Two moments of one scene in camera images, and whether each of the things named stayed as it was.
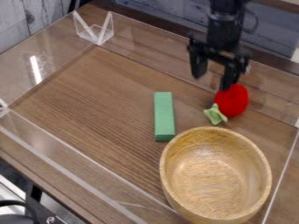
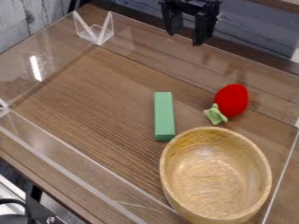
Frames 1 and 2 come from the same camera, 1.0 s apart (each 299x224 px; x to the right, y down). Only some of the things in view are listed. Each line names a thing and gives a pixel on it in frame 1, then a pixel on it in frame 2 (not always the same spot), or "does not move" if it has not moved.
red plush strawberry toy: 232,100 does not move
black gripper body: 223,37 -> 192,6
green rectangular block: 163,116 does not move
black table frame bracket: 41,214 does not move
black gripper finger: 199,55 -> 172,18
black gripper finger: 231,71 -> 204,24
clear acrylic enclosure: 104,119 does not move
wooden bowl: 215,176 does not move
